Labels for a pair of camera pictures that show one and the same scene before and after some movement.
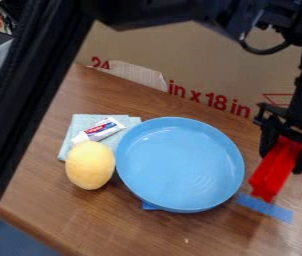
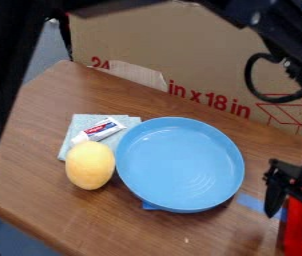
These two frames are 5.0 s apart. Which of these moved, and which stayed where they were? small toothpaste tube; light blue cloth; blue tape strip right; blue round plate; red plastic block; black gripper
Moved: red plastic block; black gripper
Stayed: blue tape strip right; light blue cloth; small toothpaste tube; blue round plate
